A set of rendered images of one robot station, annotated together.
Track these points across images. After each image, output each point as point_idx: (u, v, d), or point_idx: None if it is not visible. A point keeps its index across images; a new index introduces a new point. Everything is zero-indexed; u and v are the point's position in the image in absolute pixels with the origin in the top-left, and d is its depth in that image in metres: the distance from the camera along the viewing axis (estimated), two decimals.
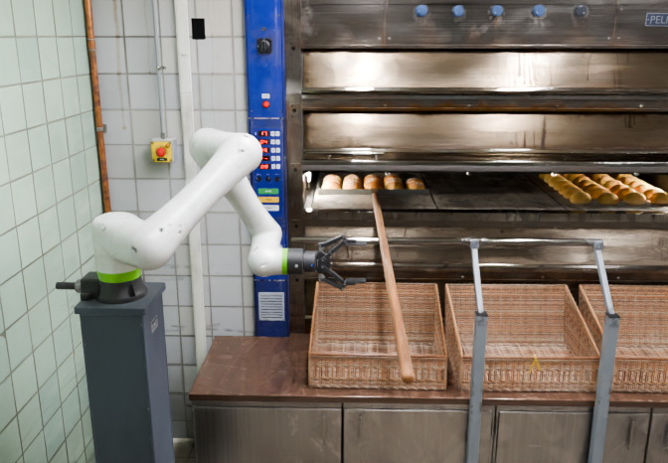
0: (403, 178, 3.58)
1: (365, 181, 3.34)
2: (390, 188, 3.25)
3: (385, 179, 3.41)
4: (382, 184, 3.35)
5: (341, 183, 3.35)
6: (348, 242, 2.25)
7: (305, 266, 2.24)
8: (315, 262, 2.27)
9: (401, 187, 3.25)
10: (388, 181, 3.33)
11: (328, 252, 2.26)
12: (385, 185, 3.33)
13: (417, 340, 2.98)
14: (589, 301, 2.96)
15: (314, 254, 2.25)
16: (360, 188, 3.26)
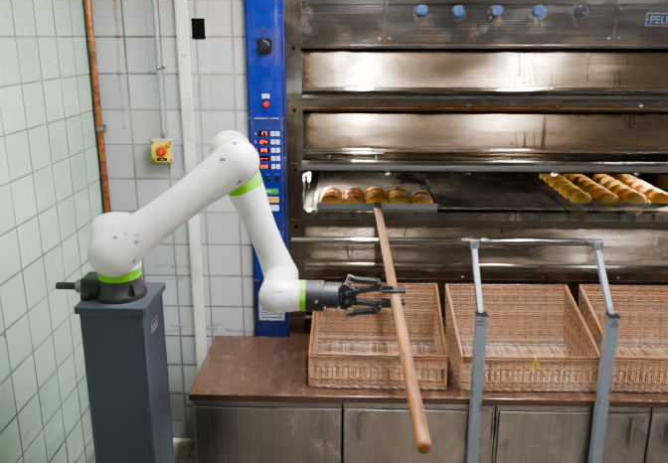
0: (408, 190, 3.31)
1: (367, 194, 3.07)
2: (394, 202, 2.98)
3: (389, 192, 3.14)
4: (386, 197, 3.08)
5: (341, 196, 3.08)
6: (384, 289, 1.94)
7: (327, 302, 1.91)
8: (338, 297, 1.94)
9: (406, 201, 2.98)
10: (392, 194, 3.06)
11: (357, 289, 1.93)
12: (389, 198, 3.07)
13: (417, 340, 2.98)
14: (589, 301, 2.96)
15: (337, 288, 1.92)
16: (362, 202, 2.99)
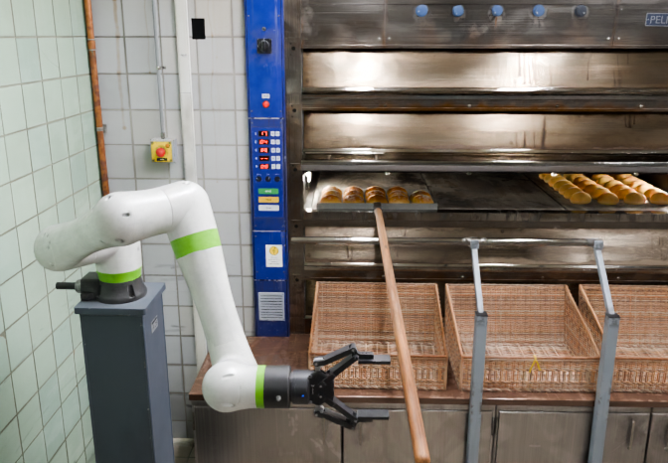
0: (408, 189, 3.31)
1: (367, 194, 3.07)
2: (394, 202, 2.98)
3: (389, 191, 3.14)
4: (386, 197, 3.08)
5: (341, 196, 3.08)
6: (361, 358, 1.42)
7: (293, 397, 1.41)
8: (309, 388, 1.43)
9: (406, 201, 2.98)
10: (392, 194, 3.06)
11: (329, 374, 1.42)
12: (389, 198, 3.06)
13: (417, 340, 2.98)
14: (589, 301, 2.96)
15: (307, 378, 1.42)
16: (362, 202, 2.99)
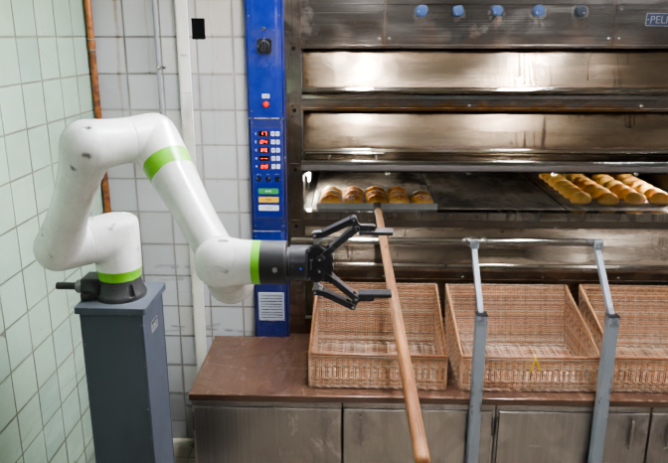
0: (408, 189, 3.31)
1: (367, 194, 3.07)
2: (394, 202, 2.98)
3: (389, 191, 3.14)
4: (386, 197, 3.08)
5: (341, 196, 3.08)
6: (362, 230, 1.34)
7: (290, 270, 1.33)
8: (307, 264, 1.35)
9: (406, 201, 2.98)
10: (392, 194, 3.06)
11: (328, 247, 1.34)
12: (389, 198, 3.06)
13: (417, 340, 2.98)
14: (589, 301, 2.96)
15: (305, 250, 1.34)
16: (362, 202, 2.99)
